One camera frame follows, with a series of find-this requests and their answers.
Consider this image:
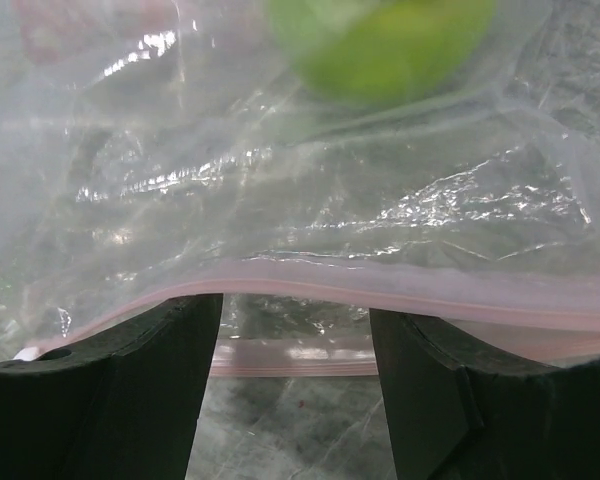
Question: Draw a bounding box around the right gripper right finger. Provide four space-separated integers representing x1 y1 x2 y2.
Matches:
370 309 600 479

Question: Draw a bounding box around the fake green apple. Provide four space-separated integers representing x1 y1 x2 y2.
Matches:
266 1 497 106

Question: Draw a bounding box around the clear zip top bag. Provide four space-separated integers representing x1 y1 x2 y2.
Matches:
0 1 600 376

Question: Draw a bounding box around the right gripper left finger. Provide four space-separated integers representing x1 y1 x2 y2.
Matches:
0 294 223 479

